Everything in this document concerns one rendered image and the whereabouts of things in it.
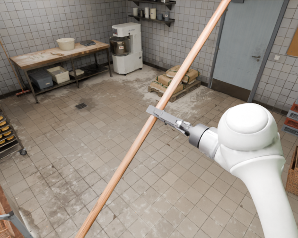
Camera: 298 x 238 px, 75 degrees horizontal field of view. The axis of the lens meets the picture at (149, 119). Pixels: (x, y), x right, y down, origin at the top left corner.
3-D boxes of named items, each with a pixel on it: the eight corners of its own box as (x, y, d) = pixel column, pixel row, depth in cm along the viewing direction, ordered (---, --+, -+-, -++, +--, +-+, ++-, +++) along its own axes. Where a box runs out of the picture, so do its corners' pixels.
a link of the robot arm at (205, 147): (216, 163, 61) (200, 153, 64) (231, 138, 61) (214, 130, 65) (211, 158, 53) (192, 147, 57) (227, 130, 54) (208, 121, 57)
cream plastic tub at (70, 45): (63, 52, 467) (61, 43, 454) (55, 48, 491) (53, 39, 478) (79, 48, 491) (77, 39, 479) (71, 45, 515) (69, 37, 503)
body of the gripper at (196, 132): (195, 146, 57) (170, 131, 62) (202, 151, 64) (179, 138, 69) (208, 124, 57) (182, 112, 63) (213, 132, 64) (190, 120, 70)
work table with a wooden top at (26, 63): (36, 104, 446) (20, 66, 392) (24, 92, 491) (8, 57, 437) (113, 76, 572) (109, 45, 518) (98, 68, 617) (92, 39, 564)
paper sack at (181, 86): (169, 97, 444) (170, 91, 434) (158, 92, 465) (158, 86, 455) (186, 88, 476) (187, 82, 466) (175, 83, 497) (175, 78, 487)
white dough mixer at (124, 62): (120, 78, 559) (116, 29, 481) (109, 72, 592) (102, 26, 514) (144, 69, 612) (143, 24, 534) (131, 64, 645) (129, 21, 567)
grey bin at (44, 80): (39, 89, 453) (36, 80, 439) (32, 83, 481) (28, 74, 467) (55, 85, 474) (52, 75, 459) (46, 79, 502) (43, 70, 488)
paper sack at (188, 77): (186, 84, 470) (187, 77, 460) (175, 80, 492) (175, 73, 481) (201, 75, 503) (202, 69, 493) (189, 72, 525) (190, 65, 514)
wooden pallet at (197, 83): (171, 102, 450) (172, 97, 442) (147, 91, 496) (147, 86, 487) (200, 86, 519) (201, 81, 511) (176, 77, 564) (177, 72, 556)
